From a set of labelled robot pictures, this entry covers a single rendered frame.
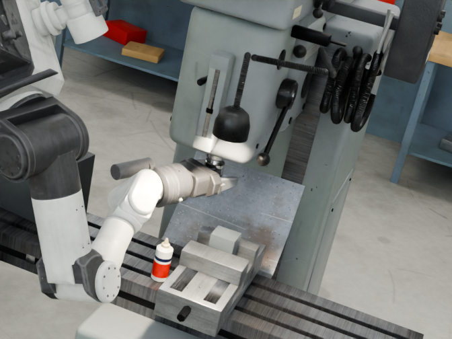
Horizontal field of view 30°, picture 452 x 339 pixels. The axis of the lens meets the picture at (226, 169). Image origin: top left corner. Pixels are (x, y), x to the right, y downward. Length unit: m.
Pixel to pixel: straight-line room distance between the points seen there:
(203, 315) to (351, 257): 2.62
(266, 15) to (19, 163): 0.56
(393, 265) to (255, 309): 2.54
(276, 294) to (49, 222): 0.76
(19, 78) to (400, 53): 0.89
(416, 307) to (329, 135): 2.07
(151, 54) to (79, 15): 4.44
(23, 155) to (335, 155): 1.03
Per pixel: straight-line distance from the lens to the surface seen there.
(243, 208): 2.28
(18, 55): 1.41
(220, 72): 1.70
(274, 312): 1.98
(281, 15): 1.64
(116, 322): 1.97
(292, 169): 2.25
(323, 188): 2.25
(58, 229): 1.49
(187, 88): 1.77
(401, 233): 4.82
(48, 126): 1.46
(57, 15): 1.54
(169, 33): 6.50
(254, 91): 1.72
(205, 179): 1.83
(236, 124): 1.62
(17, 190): 2.15
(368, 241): 4.61
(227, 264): 1.90
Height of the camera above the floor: 2.02
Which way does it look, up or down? 24 degrees down
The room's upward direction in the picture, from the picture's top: 13 degrees clockwise
